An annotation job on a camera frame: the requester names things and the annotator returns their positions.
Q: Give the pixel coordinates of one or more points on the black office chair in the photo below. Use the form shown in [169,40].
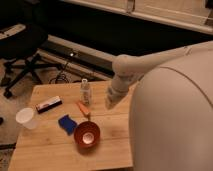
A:
[18,47]

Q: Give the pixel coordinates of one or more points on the wooden table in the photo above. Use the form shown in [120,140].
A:
[66,140]

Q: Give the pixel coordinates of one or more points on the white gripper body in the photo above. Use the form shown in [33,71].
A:
[113,97]

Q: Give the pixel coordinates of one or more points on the blue sponge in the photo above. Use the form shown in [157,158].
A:
[67,124]

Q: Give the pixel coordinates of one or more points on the orange carrot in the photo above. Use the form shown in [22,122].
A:
[83,109]

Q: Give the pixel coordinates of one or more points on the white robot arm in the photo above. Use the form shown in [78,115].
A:
[171,109]

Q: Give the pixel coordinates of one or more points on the brown bowl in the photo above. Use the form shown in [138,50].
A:
[87,134]

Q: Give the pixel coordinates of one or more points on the clear plastic bottle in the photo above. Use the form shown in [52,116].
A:
[85,92]

